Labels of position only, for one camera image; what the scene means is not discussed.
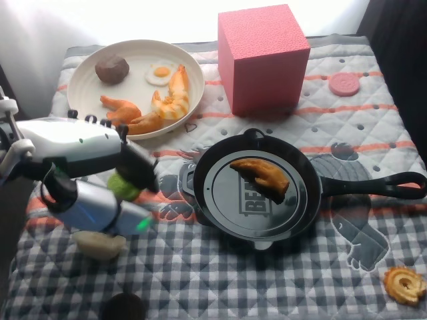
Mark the cream round plate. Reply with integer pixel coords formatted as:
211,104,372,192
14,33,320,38
66,39,205,141

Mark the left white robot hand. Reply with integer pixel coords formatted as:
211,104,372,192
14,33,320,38
15,109,161,236

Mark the toy fried egg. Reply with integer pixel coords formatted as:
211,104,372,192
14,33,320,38
144,63,177,87

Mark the swirl butter cookie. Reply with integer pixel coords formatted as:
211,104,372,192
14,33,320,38
383,265,427,306

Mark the red cube box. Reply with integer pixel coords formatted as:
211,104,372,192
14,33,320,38
218,3,312,117

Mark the grey quilt with bear print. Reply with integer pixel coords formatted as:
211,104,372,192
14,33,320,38
6,35,427,320

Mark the green round disc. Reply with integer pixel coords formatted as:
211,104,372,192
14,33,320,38
107,171,143,202

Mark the pink round cookie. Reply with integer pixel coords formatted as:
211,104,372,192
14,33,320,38
328,73,360,97

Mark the golden fried toy dumpling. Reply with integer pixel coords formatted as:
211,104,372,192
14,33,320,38
128,111,164,136
229,159,290,205

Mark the white toy dumpling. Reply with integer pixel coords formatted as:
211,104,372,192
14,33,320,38
72,231,127,261

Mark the toy chicken drumstick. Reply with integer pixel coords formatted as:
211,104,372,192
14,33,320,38
100,95,143,127

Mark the brown toy meat patty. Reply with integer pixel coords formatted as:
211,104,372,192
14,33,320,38
94,55,130,84

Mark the black backdrop cloth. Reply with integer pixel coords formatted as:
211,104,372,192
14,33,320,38
355,0,427,157

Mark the dark brown round cookie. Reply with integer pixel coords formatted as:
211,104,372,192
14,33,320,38
101,292,147,320

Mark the black cast iron pan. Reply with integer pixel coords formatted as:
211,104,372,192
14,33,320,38
179,128,427,251

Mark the orange toy shrimp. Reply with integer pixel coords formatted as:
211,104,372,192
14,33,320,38
150,89,190,120
168,64,191,101

